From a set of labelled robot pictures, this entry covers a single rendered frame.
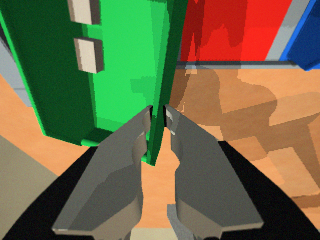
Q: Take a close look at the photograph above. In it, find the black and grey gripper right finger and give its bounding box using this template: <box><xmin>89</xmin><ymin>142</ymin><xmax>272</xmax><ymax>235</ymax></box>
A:
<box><xmin>163</xmin><ymin>104</ymin><xmax>320</xmax><ymax>240</ymax></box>

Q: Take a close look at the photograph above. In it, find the green bin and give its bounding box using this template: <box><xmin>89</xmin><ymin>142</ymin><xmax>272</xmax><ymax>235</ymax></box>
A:
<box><xmin>0</xmin><ymin>0</ymin><xmax>188</xmax><ymax>167</ymax></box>

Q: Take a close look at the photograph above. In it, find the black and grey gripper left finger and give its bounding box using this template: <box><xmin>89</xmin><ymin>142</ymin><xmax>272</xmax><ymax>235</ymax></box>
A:
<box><xmin>2</xmin><ymin>105</ymin><xmax>153</xmax><ymax>240</ymax></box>

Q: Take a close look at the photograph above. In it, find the small beige block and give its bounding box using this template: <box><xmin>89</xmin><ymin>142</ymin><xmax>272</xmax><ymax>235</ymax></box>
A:
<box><xmin>74</xmin><ymin>36</ymin><xmax>104</xmax><ymax>74</ymax></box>

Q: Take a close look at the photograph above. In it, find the blue bin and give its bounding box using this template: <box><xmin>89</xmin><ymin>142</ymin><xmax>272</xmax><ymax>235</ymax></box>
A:
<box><xmin>288</xmin><ymin>0</ymin><xmax>320</xmax><ymax>71</ymax></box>

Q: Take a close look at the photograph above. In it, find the beige rectangular block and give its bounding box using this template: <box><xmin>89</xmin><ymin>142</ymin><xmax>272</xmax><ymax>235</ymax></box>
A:
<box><xmin>67</xmin><ymin>0</ymin><xmax>100</xmax><ymax>25</ymax></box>

